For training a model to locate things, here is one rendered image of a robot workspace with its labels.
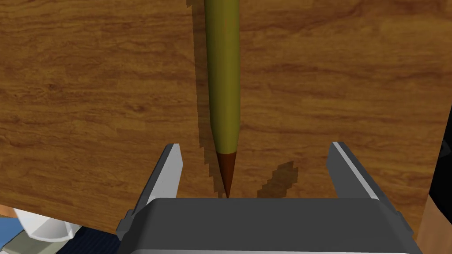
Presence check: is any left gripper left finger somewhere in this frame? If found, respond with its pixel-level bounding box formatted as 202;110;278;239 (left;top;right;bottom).
132;142;184;217

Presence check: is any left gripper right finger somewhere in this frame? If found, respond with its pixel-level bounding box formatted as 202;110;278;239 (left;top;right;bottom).
325;141;397;212

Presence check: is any brown wooden table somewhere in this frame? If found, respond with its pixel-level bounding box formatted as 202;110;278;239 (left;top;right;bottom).
0;0;452;239

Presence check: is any olive green pencil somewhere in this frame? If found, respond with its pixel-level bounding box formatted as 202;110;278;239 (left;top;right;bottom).
203;0;242;199

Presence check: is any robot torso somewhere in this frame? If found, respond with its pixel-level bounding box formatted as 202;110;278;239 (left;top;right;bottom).
13;208;83;243

